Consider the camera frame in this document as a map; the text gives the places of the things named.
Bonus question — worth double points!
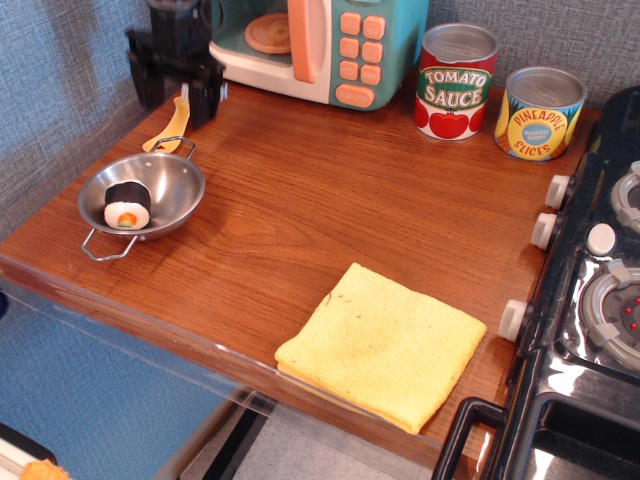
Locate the yellow dish brush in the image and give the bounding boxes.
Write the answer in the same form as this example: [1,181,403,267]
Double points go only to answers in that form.
[142,83,190,153]

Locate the white stove knob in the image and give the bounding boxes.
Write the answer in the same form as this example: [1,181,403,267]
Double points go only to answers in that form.
[498,299,528,342]
[545,175,571,210]
[530,213,557,250]

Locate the toy sushi roll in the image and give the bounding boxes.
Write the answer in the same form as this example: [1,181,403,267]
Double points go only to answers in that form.
[103,181,151,230]

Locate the pineapple slices can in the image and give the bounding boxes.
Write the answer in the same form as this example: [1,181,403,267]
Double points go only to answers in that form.
[494,66,587,162]

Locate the black toy stove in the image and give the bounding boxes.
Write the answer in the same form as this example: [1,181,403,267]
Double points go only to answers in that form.
[433,87,639,479]

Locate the white stove knob middle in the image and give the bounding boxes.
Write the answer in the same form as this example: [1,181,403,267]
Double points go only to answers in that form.
[530,213,557,250]

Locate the white stove knob top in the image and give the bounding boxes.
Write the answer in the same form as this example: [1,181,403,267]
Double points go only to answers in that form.
[545,175,571,210]

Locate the yellow folded cloth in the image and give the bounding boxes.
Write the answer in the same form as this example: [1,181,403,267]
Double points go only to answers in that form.
[275,263,487,435]

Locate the tomato sauce can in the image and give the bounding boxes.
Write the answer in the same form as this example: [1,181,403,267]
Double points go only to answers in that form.
[414,23,499,141]

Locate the white stove knob bottom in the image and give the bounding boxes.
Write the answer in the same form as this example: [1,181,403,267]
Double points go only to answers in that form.
[498,299,528,342]

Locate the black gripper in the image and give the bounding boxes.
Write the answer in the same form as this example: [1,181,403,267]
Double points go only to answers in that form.
[126,1,224,129]

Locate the orange plush object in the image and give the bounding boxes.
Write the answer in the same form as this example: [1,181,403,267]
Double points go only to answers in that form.
[19,459,71,480]

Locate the teal toy microwave oven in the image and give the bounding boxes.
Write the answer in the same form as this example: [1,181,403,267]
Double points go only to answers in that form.
[209,0,429,111]

